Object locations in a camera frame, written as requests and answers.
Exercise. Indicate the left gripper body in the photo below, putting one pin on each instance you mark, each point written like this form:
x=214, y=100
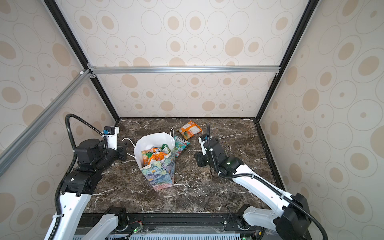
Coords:
x=111, y=155

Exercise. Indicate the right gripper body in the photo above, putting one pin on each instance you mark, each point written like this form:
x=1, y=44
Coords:
x=203, y=160

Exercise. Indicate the teal red Fox's packet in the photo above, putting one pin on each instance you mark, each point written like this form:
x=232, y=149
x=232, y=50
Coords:
x=180, y=145

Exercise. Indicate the large orange snack packet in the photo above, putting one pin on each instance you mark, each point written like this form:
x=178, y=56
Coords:
x=146, y=154

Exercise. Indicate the white paper bag colourful print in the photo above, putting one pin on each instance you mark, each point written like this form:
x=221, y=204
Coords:
x=160, y=174

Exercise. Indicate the red yellow Fox's fruits packet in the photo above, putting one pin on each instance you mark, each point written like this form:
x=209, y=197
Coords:
x=158, y=156

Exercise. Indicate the green tea candy packet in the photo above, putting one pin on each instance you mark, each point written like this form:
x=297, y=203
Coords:
x=165, y=149

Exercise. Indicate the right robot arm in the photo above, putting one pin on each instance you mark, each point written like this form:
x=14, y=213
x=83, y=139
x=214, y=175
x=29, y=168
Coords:
x=264, y=189

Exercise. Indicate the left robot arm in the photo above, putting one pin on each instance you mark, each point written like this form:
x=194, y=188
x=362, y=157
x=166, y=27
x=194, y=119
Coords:
x=90, y=159

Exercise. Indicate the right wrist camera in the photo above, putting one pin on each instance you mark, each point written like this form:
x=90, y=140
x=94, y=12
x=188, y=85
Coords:
x=205, y=143

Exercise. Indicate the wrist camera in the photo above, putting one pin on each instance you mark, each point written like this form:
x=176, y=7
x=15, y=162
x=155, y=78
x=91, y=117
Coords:
x=205, y=143
x=110, y=134

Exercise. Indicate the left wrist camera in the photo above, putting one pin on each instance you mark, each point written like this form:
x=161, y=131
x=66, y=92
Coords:
x=110, y=134

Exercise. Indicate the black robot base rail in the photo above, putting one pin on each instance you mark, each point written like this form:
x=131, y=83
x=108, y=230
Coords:
x=167, y=226

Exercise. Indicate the horizontal aluminium frame bar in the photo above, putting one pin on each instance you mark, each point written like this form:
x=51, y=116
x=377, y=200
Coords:
x=186, y=69

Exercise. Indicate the diagonal aluminium frame bar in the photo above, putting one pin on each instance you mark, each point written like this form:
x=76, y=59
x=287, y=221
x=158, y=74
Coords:
x=25, y=138

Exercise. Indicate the left black frame post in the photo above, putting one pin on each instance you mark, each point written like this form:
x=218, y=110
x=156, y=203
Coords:
x=59, y=18

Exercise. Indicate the black frame post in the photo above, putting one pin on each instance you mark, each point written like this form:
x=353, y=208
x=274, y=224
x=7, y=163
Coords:
x=302, y=25
x=59, y=18

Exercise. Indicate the right black frame post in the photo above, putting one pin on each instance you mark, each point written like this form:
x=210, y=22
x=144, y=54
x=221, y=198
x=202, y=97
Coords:
x=302, y=25

